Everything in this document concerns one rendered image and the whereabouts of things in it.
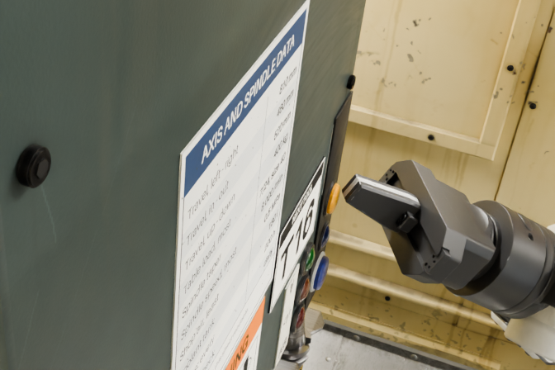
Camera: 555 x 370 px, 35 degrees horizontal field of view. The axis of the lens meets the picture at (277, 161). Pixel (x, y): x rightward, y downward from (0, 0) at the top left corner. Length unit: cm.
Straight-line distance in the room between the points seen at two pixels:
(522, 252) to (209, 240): 40
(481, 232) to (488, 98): 71
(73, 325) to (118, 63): 9
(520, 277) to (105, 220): 52
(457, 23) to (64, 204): 116
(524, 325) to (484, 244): 13
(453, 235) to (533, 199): 83
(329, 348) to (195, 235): 142
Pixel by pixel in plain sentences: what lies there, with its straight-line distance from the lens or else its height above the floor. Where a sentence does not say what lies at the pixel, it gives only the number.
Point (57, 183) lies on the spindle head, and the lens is 25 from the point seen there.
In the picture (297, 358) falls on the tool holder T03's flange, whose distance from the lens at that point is 126.
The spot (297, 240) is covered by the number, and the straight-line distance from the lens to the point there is 63.
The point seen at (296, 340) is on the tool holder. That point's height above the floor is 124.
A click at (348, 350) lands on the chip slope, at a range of 180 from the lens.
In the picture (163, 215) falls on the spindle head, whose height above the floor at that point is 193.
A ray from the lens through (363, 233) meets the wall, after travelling 164.
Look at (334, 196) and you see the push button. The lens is 69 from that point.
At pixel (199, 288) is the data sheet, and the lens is 42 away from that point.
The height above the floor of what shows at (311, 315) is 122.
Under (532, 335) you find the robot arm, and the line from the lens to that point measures 84.
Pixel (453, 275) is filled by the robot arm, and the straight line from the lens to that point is 74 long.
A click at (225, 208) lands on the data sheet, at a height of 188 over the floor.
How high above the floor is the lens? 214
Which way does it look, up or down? 35 degrees down
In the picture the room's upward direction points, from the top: 7 degrees clockwise
